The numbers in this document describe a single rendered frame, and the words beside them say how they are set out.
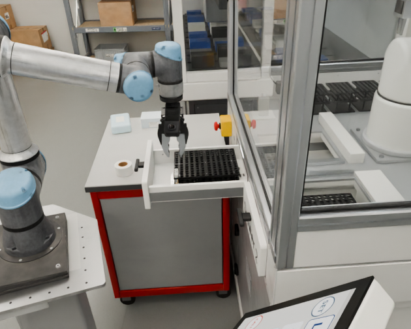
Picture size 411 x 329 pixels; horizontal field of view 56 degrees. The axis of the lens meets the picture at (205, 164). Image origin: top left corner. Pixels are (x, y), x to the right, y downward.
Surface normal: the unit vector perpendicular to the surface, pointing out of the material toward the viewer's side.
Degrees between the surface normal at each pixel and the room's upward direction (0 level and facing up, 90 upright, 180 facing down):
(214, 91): 90
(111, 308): 0
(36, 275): 3
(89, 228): 0
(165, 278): 90
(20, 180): 10
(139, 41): 90
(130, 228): 90
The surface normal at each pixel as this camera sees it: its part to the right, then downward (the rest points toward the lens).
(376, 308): 0.48, -0.46
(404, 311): 0.06, 0.53
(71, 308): 0.32, 0.49
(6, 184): 0.04, -0.76
